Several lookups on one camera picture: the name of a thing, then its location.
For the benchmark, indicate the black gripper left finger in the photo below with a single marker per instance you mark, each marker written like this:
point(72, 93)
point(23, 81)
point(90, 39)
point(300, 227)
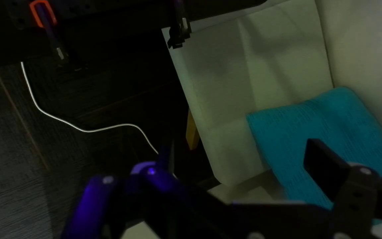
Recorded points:
point(151, 194)

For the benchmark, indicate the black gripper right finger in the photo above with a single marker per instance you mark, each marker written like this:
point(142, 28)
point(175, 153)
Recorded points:
point(354, 190)

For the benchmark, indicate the teal cushion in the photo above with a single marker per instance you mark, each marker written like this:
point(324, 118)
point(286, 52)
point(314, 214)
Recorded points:
point(337, 117)

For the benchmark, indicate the white armchair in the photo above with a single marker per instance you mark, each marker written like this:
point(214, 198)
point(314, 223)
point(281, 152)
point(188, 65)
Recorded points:
point(260, 82)

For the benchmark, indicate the orange black clamp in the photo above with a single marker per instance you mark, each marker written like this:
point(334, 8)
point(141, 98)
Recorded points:
point(45, 19)

